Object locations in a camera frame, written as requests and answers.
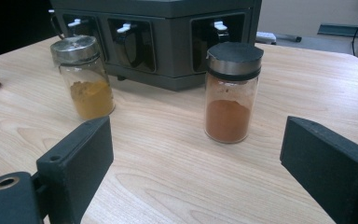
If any white power strip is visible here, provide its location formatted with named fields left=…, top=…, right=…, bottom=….
left=255, top=31, right=278, bottom=45

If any grey wall plate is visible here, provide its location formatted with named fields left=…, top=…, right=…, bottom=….
left=317, top=23, right=358, bottom=38

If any silver lid glass spice jar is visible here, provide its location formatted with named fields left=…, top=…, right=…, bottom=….
left=49, top=35, right=117, bottom=121

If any black lid glass spice jar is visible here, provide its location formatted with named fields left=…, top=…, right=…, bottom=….
left=203, top=41, right=265, bottom=145

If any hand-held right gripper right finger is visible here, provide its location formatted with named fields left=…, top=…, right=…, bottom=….
left=280, top=116, right=358, bottom=224

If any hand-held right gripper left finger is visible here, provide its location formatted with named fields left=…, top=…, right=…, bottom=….
left=36, top=116, right=115, bottom=224

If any dark grey spice rack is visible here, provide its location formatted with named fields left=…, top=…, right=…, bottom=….
left=48, top=0, right=263, bottom=92

